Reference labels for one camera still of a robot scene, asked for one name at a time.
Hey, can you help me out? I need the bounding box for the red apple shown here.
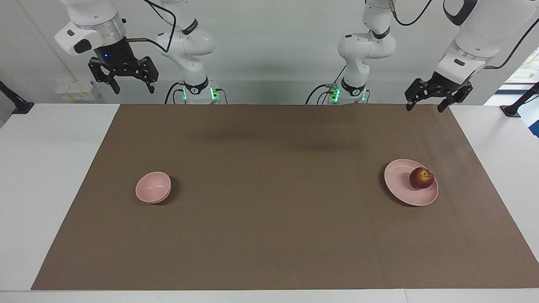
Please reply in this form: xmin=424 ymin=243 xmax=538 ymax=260
xmin=409 ymin=167 xmax=435 ymax=190

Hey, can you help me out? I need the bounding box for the pink plate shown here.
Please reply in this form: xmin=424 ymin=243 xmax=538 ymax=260
xmin=384 ymin=159 xmax=439 ymax=207

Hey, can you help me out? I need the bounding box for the pink bowl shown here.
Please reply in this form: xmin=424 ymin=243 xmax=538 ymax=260
xmin=135 ymin=171 xmax=172 ymax=204

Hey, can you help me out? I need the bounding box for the black clamp stand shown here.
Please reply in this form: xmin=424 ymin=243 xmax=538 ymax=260
xmin=0 ymin=81 xmax=34 ymax=115
xmin=500 ymin=82 xmax=539 ymax=117

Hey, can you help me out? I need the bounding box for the bright window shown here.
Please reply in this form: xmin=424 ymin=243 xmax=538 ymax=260
xmin=503 ymin=46 xmax=539 ymax=94

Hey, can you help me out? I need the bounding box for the brown table mat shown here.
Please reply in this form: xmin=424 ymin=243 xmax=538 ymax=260
xmin=31 ymin=104 xmax=539 ymax=291

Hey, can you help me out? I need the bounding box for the black right base cable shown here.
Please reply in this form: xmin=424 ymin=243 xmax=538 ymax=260
xmin=164 ymin=81 xmax=186 ymax=104

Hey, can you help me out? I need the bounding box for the black base cable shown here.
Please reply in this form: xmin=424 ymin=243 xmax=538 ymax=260
xmin=164 ymin=81 xmax=186 ymax=104
xmin=306 ymin=65 xmax=347 ymax=105

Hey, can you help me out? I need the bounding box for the white wall socket box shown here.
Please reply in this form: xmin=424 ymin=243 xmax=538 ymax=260
xmin=56 ymin=81 xmax=101 ymax=101

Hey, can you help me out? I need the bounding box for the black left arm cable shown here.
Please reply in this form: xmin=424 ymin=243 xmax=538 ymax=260
xmin=390 ymin=0 xmax=539 ymax=70

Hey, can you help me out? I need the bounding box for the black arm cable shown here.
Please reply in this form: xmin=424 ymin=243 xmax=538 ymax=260
xmin=390 ymin=0 xmax=539 ymax=70
xmin=126 ymin=0 xmax=177 ymax=54

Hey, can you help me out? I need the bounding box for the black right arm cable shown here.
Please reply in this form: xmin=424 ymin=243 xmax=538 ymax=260
xmin=126 ymin=0 xmax=177 ymax=54

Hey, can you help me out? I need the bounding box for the black left base cable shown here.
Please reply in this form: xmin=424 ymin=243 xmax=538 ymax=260
xmin=306 ymin=65 xmax=347 ymax=105

